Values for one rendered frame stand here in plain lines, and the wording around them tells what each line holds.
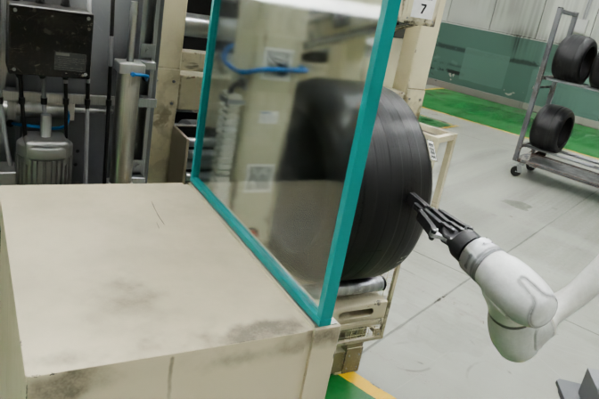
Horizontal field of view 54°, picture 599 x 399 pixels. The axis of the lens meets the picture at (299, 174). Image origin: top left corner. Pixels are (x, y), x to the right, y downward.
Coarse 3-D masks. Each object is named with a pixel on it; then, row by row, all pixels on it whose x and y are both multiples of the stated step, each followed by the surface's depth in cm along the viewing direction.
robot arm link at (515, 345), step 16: (592, 272) 126; (576, 288) 127; (592, 288) 126; (560, 304) 127; (576, 304) 127; (560, 320) 127; (496, 336) 126; (512, 336) 123; (528, 336) 122; (544, 336) 124; (512, 352) 126; (528, 352) 126
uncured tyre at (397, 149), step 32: (384, 96) 157; (384, 128) 147; (416, 128) 153; (384, 160) 144; (416, 160) 149; (384, 192) 143; (416, 192) 149; (352, 224) 143; (384, 224) 146; (416, 224) 151; (352, 256) 148; (384, 256) 153
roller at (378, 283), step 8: (352, 280) 169; (360, 280) 170; (368, 280) 171; (376, 280) 172; (384, 280) 173; (344, 288) 166; (352, 288) 167; (360, 288) 168; (368, 288) 170; (376, 288) 172; (384, 288) 173
